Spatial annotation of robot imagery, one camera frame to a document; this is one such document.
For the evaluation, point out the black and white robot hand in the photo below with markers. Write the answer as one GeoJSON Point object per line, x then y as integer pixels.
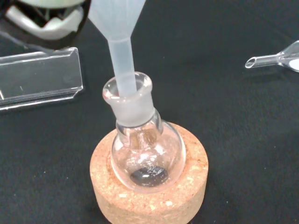
{"type": "Point", "coordinates": [56, 30]}

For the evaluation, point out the clear acrylic funnel stand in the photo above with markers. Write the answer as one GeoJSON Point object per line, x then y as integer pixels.
{"type": "Point", "coordinates": [35, 77]}

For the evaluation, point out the glass round-bottom flask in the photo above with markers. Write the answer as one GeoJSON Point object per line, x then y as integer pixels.
{"type": "Point", "coordinates": [130, 112]}

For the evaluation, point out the glass weighing funnel with powder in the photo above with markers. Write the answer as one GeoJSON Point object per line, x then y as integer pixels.
{"type": "Point", "coordinates": [264, 60]}

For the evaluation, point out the black cloth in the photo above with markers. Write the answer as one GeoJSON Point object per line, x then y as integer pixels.
{"type": "Point", "coordinates": [233, 140]}

